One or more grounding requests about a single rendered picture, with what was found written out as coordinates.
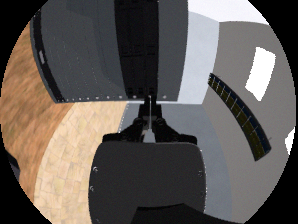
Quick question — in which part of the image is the black metal rack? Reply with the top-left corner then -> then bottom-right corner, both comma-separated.
30,0 -> 188,104

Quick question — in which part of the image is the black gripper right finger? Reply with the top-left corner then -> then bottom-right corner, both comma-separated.
151,96 -> 197,145

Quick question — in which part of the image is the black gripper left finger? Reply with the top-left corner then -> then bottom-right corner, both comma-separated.
102,96 -> 150,142

